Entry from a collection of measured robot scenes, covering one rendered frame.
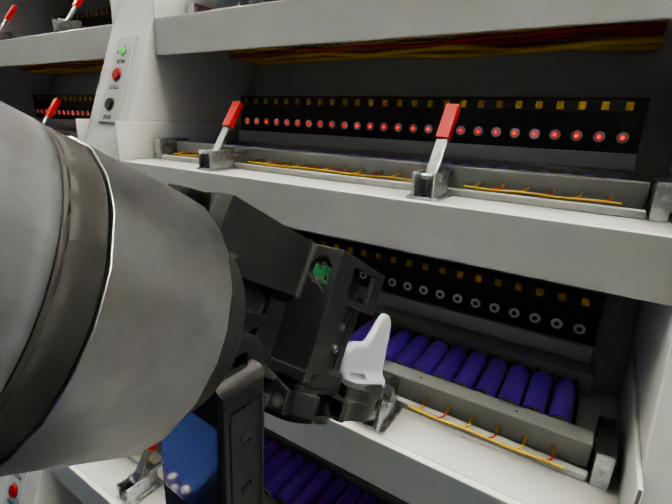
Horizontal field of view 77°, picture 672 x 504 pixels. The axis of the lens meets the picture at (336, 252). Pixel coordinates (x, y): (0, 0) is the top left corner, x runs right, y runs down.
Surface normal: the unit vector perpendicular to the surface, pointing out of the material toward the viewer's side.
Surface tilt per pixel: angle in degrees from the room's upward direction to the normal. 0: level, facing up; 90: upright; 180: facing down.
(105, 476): 21
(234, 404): 92
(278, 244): 90
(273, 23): 111
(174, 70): 90
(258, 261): 90
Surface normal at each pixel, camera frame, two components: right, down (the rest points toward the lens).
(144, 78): 0.84, 0.19
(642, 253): -0.54, 0.23
